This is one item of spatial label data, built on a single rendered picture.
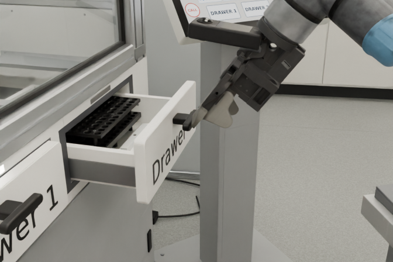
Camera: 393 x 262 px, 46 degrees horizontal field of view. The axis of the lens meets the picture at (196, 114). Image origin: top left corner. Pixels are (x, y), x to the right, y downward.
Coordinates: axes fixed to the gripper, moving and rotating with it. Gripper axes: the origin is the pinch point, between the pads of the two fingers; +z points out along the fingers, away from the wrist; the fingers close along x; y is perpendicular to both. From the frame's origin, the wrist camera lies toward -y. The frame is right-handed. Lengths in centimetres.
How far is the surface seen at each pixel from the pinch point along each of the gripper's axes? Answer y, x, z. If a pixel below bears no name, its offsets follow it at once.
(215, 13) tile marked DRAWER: -10.8, 46.6, -2.9
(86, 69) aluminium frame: -19.5, -2.7, 4.6
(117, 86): -15.1, 7.2, 9.2
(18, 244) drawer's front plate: -8.5, -29.5, 15.5
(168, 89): -14, 128, 63
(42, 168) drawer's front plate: -12.6, -22.3, 9.6
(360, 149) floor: 94, 185, 46
